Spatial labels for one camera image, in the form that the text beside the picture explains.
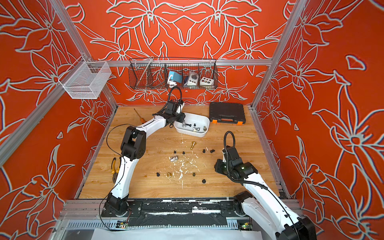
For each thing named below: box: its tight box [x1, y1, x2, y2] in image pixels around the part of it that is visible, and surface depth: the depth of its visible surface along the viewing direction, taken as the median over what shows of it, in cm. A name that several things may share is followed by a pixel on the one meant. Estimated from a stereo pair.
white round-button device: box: [184, 71, 199, 86], surface depth 93 cm
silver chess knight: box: [168, 156, 179, 162], surface depth 92 cm
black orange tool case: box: [209, 102, 246, 126], surface depth 112 cm
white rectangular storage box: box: [174, 112, 210, 138], surface depth 109 cm
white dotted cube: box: [199, 76, 215, 86], surface depth 96 cm
